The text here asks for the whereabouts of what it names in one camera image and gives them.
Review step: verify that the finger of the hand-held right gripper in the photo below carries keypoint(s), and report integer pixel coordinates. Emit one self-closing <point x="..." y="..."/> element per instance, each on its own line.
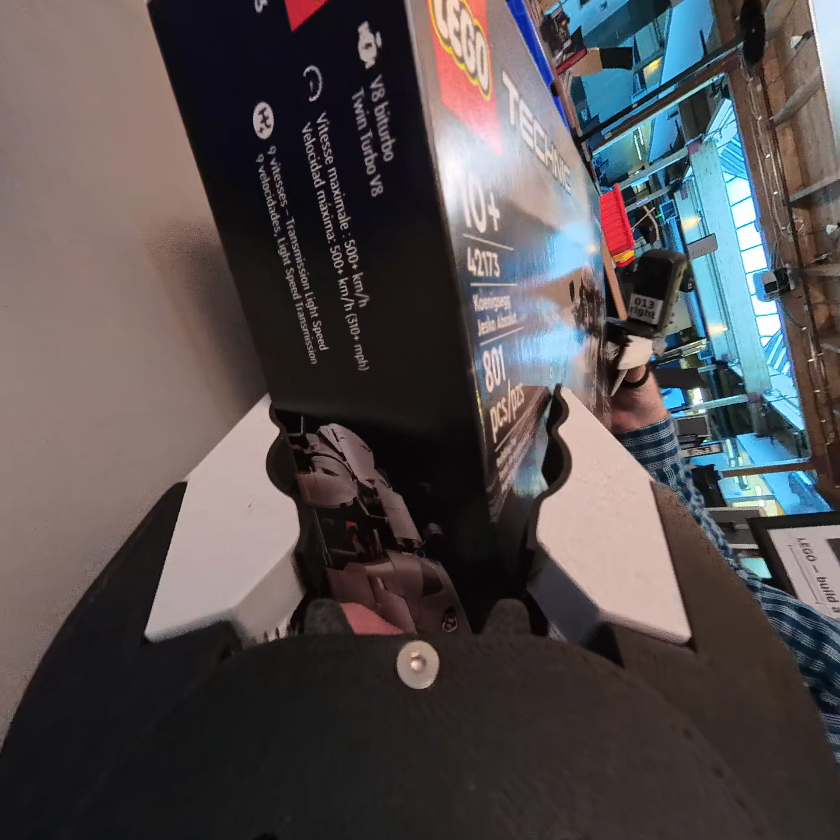
<point x="619" y="380"/>

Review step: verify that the dark lego car box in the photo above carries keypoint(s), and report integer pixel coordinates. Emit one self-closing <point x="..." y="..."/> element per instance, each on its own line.
<point x="328" y="197"/>

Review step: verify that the black framed sign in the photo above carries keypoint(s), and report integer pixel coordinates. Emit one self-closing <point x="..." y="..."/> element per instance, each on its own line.
<point x="804" y="564"/>

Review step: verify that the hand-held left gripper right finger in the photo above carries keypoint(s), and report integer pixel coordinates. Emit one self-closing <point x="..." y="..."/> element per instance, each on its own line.
<point x="610" y="525"/>

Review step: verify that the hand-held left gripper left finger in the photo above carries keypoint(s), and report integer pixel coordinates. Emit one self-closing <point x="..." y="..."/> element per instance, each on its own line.
<point x="229" y="525"/>

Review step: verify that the person's right hand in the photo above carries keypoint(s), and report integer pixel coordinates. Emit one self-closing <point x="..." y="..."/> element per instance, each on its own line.
<point x="640" y="407"/>

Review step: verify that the red plastic bin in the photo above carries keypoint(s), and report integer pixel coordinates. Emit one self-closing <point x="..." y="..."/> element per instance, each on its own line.
<point x="617" y="223"/>

